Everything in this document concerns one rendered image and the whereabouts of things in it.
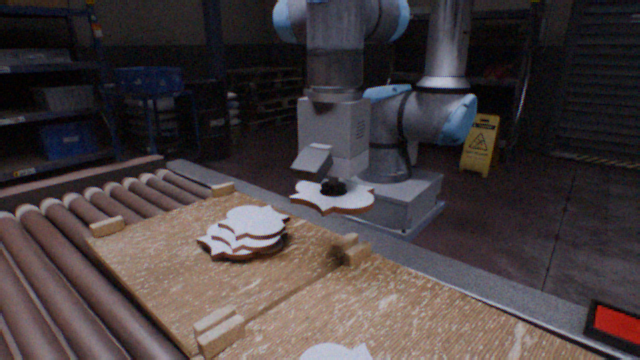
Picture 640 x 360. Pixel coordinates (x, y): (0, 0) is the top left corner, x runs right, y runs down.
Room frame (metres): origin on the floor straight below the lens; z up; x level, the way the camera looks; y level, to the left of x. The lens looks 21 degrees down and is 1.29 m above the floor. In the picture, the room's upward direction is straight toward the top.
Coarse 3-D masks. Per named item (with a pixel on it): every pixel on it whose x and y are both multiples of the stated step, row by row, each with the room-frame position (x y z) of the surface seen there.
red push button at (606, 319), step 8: (600, 312) 0.42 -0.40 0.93; (608, 312) 0.42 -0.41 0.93; (616, 312) 0.42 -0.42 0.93; (600, 320) 0.40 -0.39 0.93; (608, 320) 0.40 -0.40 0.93; (616, 320) 0.40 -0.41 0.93; (624, 320) 0.40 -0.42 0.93; (632, 320) 0.40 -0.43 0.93; (600, 328) 0.39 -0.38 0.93; (608, 328) 0.39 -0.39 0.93; (616, 328) 0.39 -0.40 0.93; (624, 328) 0.39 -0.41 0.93; (632, 328) 0.39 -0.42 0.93; (624, 336) 0.37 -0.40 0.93; (632, 336) 0.37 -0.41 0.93
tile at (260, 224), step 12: (228, 216) 0.62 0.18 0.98; (240, 216) 0.62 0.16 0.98; (252, 216) 0.62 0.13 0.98; (264, 216) 0.62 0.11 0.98; (276, 216) 0.62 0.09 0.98; (288, 216) 0.62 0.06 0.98; (228, 228) 0.59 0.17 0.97; (240, 228) 0.58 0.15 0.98; (252, 228) 0.58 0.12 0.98; (264, 228) 0.58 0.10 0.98; (276, 228) 0.58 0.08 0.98; (264, 240) 0.55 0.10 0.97
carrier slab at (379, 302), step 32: (320, 288) 0.47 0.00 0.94; (352, 288) 0.47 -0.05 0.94; (384, 288) 0.47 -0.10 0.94; (416, 288) 0.47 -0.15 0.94; (448, 288) 0.47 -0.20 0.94; (256, 320) 0.40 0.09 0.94; (288, 320) 0.40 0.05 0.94; (320, 320) 0.40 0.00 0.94; (352, 320) 0.40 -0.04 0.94; (384, 320) 0.40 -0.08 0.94; (416, 320) 0.40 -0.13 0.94; (448, 320) 0.40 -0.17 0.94; (480, 320) 0.40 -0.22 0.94; (512, 320) 0.40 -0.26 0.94; (224, 352) 0.34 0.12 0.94; (256, 352) 0.34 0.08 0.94; (288, 352) 0.34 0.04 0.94; (384, 352) 0.34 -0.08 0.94; (416, 352) 0.34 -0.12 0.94; (448, 352) 0.34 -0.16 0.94; (480, 352) 0.34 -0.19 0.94; (512, 352) 0.34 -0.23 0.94; (544, 352) 0.34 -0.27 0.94; (576, 352) 0.34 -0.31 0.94
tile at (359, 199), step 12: (324, 180) 0.56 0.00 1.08; (300, 192) 0.51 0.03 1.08; (312, 192) 0.51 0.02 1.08; (348, 192) 0.51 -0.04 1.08; (360, 192) 0.51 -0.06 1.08; (372, 192) 0.53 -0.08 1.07; (300, 204) 0.49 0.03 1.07; (312, 204) 0.48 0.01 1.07; (324, 204) 0.47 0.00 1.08; (336, 204) 0.47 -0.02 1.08; (348, 204) 0.47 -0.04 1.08; (360, 204) 0.47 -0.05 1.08; (372, 204) 0.48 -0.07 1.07
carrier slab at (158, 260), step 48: (240, 192) 0.85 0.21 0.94; (96, 240) 0.61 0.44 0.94; (144, 240) 0.61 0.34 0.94; (192, 240) 0.61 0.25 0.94; (288, 240) 0.61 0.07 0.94; (336, 240) 0.61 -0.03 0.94; (144, 288) 0.47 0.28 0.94; (192, 288) 0.47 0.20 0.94; (240, 288) 0.47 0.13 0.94; (288, 288) 0.47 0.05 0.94; (192, 336) 0.37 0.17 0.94
